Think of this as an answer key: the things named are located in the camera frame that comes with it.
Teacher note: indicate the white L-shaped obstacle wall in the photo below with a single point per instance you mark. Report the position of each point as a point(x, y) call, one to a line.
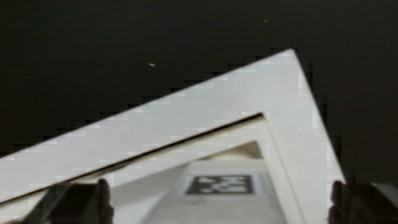
point(247, 107)

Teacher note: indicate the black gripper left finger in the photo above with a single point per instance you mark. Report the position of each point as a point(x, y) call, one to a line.
point(75, 204)

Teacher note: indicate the white square tabletop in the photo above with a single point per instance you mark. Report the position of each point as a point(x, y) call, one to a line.
point(249, 146)

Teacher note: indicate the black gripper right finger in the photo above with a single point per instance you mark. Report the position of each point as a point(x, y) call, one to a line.
point(364, 203)

